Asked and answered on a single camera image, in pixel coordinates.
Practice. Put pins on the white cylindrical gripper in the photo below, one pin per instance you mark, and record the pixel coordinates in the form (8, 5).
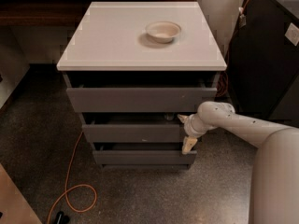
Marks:
(190, 128)

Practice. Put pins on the silver 7up can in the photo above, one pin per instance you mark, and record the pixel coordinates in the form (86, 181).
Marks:
(169, 116)

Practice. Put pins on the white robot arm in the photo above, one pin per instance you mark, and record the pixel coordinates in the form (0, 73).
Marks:
(274, 192)

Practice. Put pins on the grey top drawer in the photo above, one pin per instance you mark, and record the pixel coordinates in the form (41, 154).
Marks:
(137, 99)

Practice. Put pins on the grey drawer cabinet white top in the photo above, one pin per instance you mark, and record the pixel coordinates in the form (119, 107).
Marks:
(111, 48)

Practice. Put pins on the black cabinet on right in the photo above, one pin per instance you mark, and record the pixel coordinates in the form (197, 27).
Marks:
(263, 67)

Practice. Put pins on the white paper bowl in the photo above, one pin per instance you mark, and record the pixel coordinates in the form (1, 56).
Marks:
(163, 31)

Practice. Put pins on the black plug on floor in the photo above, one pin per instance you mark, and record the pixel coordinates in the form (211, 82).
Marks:
(61, 218)

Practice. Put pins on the dark wooden shelf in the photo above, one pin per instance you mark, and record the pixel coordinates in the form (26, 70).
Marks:
(51, 12)

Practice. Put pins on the white wall socket plate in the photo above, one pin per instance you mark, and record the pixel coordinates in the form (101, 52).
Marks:
(292, 34)

